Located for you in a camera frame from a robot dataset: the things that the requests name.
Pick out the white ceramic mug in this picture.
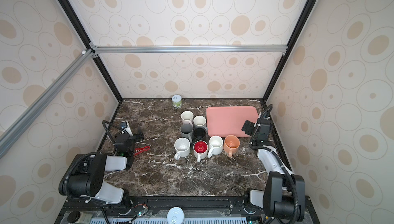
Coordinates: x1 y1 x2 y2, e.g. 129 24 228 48
207 136 223 158

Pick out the horizontal aluminium frame bar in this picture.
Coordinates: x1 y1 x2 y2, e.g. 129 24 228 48
92 44 288 54

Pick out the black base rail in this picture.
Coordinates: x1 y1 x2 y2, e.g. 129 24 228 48
55 195 321 224

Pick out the small green white can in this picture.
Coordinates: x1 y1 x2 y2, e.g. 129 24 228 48
171 95 183 109

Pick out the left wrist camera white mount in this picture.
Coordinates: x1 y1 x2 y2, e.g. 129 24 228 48
120 121 133 136

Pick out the left slanted aluminium frame bar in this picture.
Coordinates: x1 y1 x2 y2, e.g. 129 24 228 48
1 49 93 157

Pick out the pink mug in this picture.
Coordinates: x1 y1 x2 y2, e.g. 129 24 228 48
181 111 194 124

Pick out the large grey mug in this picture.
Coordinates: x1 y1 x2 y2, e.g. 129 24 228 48
180 123 194 143

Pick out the white mug black rim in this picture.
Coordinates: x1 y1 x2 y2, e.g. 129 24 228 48
193 140 208 163

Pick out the red handled tool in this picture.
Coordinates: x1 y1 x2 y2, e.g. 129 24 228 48
134 146 150 156

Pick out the pink plastic tray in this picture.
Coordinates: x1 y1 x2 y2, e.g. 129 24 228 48
206 106 258 138

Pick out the beige round mug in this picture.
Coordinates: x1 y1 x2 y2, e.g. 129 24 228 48
174 138 190 160

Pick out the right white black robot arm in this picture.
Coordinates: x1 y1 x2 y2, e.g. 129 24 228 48
242 105 305 224

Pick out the small grey mug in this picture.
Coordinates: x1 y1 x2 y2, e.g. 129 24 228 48
193 115 207 129

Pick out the white round lamp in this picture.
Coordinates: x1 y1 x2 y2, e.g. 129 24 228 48
167 207 185 224

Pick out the peach cream speckled mug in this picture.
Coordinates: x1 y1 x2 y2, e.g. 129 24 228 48
223 135 240 157

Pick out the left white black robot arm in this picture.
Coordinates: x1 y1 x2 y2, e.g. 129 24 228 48
58 120 144 208

